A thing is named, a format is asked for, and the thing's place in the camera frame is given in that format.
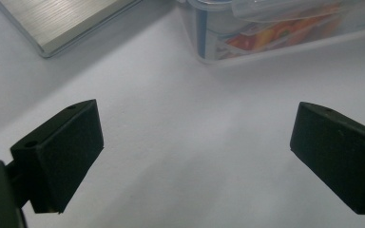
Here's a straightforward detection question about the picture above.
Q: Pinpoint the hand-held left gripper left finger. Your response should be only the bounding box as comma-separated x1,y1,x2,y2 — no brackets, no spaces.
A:
6,99,105,215

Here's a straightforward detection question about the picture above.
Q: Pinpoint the clear plastic food container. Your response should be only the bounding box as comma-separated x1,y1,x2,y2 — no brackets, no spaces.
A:
177,0,365,66

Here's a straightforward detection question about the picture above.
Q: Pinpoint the brushed silver metal slab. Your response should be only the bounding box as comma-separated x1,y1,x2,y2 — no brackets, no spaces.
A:
0,0,142,59

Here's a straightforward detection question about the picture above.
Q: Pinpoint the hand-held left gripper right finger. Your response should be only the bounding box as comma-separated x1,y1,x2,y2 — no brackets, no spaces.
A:
289,101,365,216

